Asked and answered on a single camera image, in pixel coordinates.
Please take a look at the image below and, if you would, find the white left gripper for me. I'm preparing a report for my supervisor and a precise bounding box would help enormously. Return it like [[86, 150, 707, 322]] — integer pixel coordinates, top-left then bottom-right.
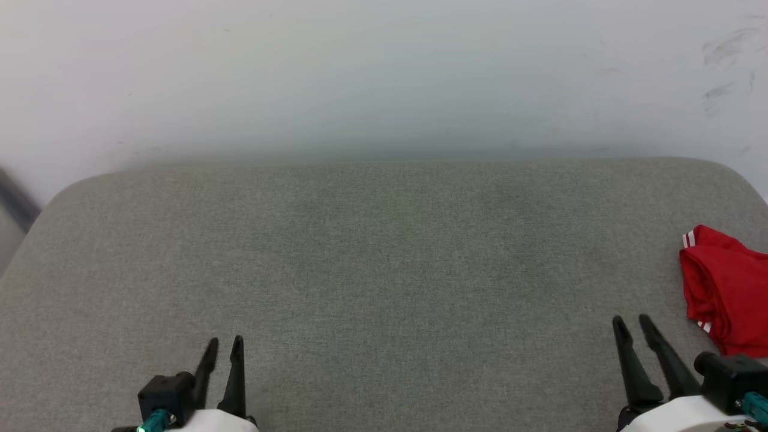
[[165, 335, 260, 432]]

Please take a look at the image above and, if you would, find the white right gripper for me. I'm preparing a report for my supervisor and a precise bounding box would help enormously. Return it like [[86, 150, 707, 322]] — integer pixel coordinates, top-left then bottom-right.
[[612, 314, 768, 432]]

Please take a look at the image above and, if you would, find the red basketball jersey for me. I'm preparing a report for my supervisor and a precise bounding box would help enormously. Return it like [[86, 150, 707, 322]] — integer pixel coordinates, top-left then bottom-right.
[[679, 225, 768, 359]]

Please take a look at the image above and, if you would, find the grey fabric sofa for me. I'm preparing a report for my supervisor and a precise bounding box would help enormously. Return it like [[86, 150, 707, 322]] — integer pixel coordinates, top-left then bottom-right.
[[0, 157, 768, 432]]

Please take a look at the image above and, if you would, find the dark grey baseboard strip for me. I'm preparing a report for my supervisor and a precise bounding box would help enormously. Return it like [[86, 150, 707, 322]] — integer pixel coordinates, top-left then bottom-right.
[[0, 168, 41, 235]]

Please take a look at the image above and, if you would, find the teal left camera connector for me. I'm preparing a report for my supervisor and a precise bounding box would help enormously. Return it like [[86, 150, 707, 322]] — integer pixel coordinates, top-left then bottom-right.
[[137, 408, 176, 432]]

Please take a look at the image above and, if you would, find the teal camera connector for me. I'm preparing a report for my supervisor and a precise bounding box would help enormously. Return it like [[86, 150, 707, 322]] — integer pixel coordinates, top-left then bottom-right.
[[741, 393, 768, 428], [137, 408, 176, 432]]

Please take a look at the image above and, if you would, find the teal right camera connector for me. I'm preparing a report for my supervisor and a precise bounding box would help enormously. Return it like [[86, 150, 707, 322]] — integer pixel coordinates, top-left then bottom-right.
[[741, 393, 768, 428]]

